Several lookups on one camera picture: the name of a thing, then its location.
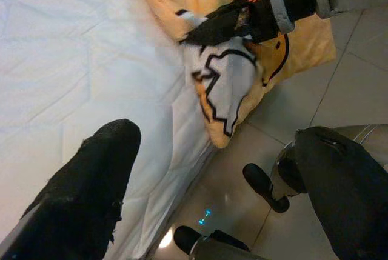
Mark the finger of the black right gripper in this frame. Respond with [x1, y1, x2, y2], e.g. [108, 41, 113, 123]
[206, 4, 249, 23]
[180, 14, 252, 45]

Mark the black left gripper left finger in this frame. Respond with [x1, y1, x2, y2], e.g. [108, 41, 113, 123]
[0, 118, 142, 260]

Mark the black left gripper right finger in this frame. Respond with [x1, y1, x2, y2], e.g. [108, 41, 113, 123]
[292, 125, 388, 260]

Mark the yellow cartoon egg blanket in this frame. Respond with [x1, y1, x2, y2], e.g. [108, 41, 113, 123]
[0, 0, 337, 149]

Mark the white quilted mattress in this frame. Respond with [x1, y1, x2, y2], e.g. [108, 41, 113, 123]
[0, 0, 219, 260]

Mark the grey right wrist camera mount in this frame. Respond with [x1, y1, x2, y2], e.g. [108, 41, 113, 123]
[233, 0, 298, 35]

